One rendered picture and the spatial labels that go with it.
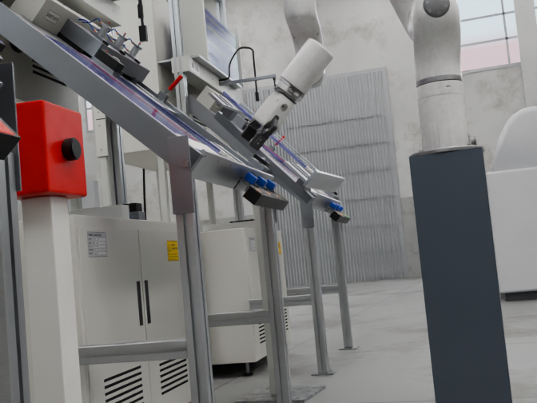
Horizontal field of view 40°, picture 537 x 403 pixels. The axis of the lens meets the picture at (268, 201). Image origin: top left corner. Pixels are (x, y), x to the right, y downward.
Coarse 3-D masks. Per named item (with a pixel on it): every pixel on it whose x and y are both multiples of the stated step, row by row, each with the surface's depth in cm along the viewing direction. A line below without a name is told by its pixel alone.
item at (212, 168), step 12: (204, 156) 168; (216, 156) 174; (204, 168) 173; (216, 168) 180; (228, 168) 187; (240, 168) 196; (252, 168) 206; (204, 180) 178; (216, 180) 185; (228, 180) 194
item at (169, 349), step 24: (168, 144) 162; (192, 192) 160; (96, 216) 208; (120, 216) 206; (144, 216) 226; (240, 312) 233; (264, 312) 231; (96, 360) 164; (120, 360) 163; (144, 360) 161
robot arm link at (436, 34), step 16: (416, 0) 187; (432, 0) 184; (448, 0) 184; (416, 16) 186; (432, 16) 184; (448, 16) 184; (416, 32) 188; (432, 32) 186; (448, 32) 186; (416, 48) 190; (432, 48) 189; (448, 48) 188; (416, 64) 193; (432, 64) 189; (448, 64) 189; (416, 80) 194; (432, 80) 190
